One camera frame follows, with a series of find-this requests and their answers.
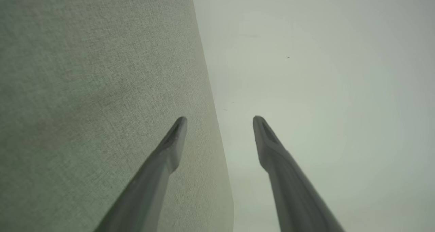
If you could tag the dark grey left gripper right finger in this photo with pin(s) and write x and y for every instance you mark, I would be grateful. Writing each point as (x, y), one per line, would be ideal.
(289, 191)

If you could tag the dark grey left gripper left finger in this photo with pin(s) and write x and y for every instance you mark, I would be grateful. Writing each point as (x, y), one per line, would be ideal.
(159, 171)

